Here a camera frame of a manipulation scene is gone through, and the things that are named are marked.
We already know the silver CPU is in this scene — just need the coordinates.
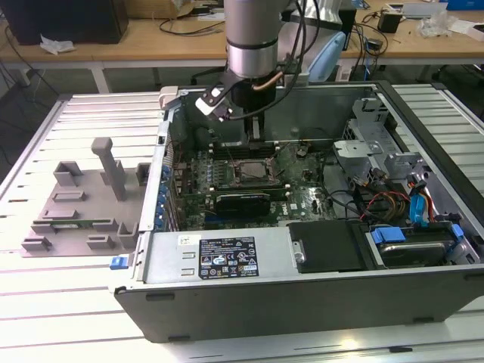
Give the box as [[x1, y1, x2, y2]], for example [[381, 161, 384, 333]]
[[237, 161, 270, 182]]

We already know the CPU socket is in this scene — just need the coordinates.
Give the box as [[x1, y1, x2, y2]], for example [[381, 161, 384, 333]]
[[230, 155, 280, 187]]

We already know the black RAM slot row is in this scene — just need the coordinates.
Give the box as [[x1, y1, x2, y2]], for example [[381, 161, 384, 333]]
[[209, 184, 289, 201], [209, 141, 277, 160]]

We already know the green motherboard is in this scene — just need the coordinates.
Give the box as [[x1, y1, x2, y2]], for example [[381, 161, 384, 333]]
[[169, 141, 337, 230]]

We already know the black graphics card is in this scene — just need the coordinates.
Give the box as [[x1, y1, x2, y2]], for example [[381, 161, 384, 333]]
[[215, 191, 272, 219]]

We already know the silver metal drive cage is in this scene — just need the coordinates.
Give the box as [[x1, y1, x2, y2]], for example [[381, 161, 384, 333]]
[[332, 97, 432, 190]]

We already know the small black box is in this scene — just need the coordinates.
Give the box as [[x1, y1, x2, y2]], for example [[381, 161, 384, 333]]
[[377, 10, 402, 33]]

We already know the black optical drive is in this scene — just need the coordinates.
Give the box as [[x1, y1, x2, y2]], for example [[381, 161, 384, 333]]
[[287, 219, 370, 274]]

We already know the silver power supply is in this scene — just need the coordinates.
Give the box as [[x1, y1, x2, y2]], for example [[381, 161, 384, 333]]
[[142, 226, 292, 284]]

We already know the grey parts rack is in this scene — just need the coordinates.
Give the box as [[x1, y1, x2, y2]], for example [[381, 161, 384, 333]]
[[20, 137, 152, 259]]

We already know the clear plastic bag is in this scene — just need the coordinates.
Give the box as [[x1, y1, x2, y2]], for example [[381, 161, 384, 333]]
[[418, 9, 455, 38]]

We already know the black computer tower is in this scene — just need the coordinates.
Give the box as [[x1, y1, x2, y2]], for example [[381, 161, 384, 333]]
[[2, 0, 129, 46]]

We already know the crumpled white paper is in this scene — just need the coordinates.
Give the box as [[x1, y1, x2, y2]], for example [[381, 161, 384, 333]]
[[39, 34, 76, 56]]

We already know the black PC case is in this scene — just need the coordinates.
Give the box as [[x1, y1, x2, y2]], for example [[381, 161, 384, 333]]
[[113, 79, 484, 344]]

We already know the green RAM stick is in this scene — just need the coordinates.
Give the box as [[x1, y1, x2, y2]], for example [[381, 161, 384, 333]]
[[51, 220, 95, 231]]

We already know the hard disk in blue carrier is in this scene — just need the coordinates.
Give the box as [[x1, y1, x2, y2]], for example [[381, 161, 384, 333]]
[[368, 222, 464, 268]]

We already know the flat white box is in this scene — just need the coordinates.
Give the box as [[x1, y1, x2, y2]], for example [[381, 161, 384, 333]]
[[451, 20, 484, 42]]

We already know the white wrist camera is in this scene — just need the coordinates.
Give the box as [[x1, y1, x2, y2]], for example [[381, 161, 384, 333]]
[[195, 85, 232, 123]]

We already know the black camera cable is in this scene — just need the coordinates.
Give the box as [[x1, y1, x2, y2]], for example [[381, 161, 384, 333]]
[[226, 0, 308, 123]]

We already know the grey case handle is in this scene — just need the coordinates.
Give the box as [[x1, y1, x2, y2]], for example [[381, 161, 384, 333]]
[[157, 85, 182, 113]]

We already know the red yellow wire bundle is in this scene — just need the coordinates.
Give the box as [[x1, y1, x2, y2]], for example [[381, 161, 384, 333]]
[[355, 188, 413, 224]]

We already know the blue disk wire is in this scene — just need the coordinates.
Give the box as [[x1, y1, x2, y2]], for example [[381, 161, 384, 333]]
[[408, 172, 432, 228]]

